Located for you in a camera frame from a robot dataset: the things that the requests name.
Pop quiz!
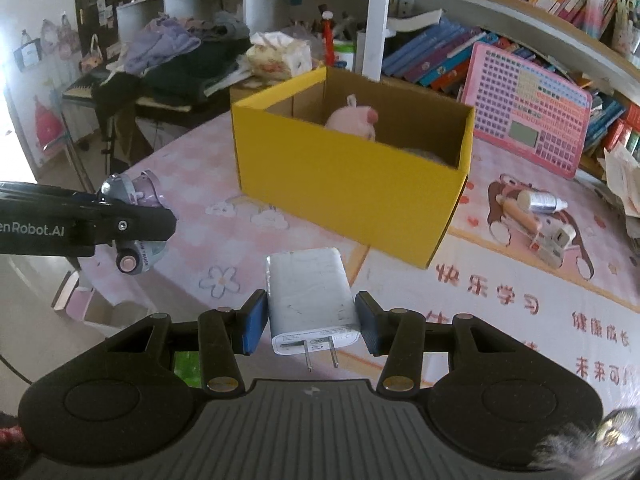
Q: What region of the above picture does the yellow cardboard box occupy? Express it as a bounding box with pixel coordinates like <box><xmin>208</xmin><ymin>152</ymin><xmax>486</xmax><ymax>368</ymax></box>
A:
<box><xmin>231</xmin><ymin>68</ymin><xmax>474</xmax><ymax>269</ymax></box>

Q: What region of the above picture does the pink plush pig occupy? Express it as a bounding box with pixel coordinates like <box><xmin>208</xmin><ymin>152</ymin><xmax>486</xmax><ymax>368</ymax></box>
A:
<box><xmin>324</xmin><ymin>94</ymin><xmax>378</xmax><ymax>141</ymax></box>

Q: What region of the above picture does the grey toy car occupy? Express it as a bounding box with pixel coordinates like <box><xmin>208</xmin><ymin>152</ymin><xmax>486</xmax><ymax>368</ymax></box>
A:
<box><xmin>99</xmin><ymin>170</ymin><xmax>168</xmax><ymax>275</ymax></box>

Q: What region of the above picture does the pile of clothes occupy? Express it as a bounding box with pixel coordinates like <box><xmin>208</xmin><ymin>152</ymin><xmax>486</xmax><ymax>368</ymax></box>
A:
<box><xmin>91</xmin><ymin>11</ymin><xmax>250</xmax><ymax>115</ymax></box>

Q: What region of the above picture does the tissue pack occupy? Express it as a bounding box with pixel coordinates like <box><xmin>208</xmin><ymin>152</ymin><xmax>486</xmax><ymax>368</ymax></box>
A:
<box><xmin>245</xmin><ymin>32</ymin><xmax>314</xmax><ymax>80</ymax></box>

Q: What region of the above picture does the stack of papers and books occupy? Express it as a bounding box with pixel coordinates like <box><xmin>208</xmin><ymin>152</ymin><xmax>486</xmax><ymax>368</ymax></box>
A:
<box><xmin>604</xmin><ymin>143</ymin><xmax>640</xmax><ymax>240</ymax></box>

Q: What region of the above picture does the white spray bottle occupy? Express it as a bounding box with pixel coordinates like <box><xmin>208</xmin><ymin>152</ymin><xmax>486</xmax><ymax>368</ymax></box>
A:
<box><xmin>516</xmin><ymin>190</ymin><xmax>568</xmax><ymax>214</ymax></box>

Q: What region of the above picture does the white bookshelf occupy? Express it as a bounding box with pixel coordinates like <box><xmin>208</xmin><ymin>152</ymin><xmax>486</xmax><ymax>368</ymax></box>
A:
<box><xmin>116</xmin><ymin>0</ymin><xmax>639</xmax><ymax>102</ymax></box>

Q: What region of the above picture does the white power adapter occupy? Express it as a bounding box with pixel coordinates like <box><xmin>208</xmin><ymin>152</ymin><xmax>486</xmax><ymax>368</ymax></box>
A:
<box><xmin>266</xmin><ymin>247</ymin><xmax>360</xmax><ymax>370</ymax></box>

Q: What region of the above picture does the pink learning keyboard tablet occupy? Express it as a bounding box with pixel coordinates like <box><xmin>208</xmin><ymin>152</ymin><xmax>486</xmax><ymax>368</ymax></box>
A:
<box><xmin>460</xmin><ymin>42</ymin><xmax>592</xmax><ymax>179</ymax></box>

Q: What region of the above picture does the pink printed table mat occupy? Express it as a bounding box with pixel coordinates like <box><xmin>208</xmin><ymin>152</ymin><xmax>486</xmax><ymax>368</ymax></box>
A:
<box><xmin>64</xmin><ymin>109</ymin><xmax>640</xmax><ymax>411</ymax></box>

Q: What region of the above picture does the small white charger plug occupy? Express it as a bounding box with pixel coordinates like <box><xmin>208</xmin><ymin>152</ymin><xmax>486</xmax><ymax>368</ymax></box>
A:
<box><xmin>529</xmin><ymin>224</ymin><xmax>576</xmax><ymax>270</ymax></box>

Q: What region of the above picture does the row of blue books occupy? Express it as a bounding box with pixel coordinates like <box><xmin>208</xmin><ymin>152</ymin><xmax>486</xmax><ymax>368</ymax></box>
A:
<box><xmin>382</xmin><ymin>16</ymin><xmax>501</xmax><ymax>90</ymax></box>

